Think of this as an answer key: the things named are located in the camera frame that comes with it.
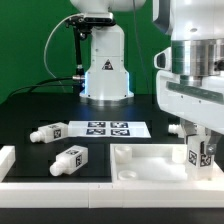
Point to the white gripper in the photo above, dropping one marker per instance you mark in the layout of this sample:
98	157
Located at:
203	105

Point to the white square tabletop tray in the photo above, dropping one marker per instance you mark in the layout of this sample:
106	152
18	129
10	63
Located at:
156	162

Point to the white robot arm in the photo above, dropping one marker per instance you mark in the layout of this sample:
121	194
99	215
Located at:
190	77

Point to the white fiducial marker sheet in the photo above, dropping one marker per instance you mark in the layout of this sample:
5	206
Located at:
123	129

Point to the white U-shaped obstacle fence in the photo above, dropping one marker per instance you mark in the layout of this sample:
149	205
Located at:
120	194

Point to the black camera on stand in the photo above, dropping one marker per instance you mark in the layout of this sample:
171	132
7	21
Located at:
83	24

